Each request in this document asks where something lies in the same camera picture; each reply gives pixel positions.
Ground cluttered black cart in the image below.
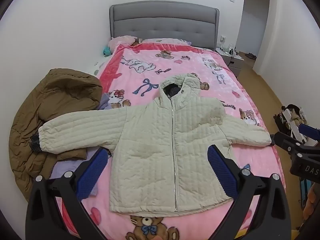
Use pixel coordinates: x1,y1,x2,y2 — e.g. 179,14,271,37
274,104,309,144

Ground person's yellow orange clothing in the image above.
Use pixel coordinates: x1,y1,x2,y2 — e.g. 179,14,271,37
303,184,320,222

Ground lavender cloth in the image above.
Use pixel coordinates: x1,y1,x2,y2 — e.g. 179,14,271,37
47,92,118,197

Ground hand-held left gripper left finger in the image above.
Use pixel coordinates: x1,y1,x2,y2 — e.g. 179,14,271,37
25,147,109,240

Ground grey nightstand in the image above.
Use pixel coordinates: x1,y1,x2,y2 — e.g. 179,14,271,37
215,48,245,77

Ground pink plush toy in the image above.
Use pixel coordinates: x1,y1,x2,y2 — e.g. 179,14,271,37
108,35,138,49

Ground white dotted bed sheet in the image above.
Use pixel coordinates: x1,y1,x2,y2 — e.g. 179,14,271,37
86,52,113,75

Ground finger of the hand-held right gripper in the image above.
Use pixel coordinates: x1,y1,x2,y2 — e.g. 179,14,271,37
271,132,304,157
299,123,320,142

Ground light blue object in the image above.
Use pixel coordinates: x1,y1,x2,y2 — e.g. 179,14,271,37
299,179,312,212

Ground cream quilted hooded jacket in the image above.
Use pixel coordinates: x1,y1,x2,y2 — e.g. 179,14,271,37
37,73,275,213

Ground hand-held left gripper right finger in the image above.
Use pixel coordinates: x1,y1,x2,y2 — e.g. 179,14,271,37
207,144,292,240

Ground printed pillow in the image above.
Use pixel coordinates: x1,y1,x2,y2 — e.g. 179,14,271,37
139,38,193,46

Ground grey upholstered bed headboard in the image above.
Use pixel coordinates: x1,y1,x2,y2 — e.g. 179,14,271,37
109,1,220,52

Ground brown padded coat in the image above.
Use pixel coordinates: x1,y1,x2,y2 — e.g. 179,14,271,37
8,68,103,202

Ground pink printed blanket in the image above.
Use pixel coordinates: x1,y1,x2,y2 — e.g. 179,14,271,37
54,42,284,240

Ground small white tabletop items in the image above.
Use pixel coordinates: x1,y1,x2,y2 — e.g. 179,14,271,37
220,44,238,55

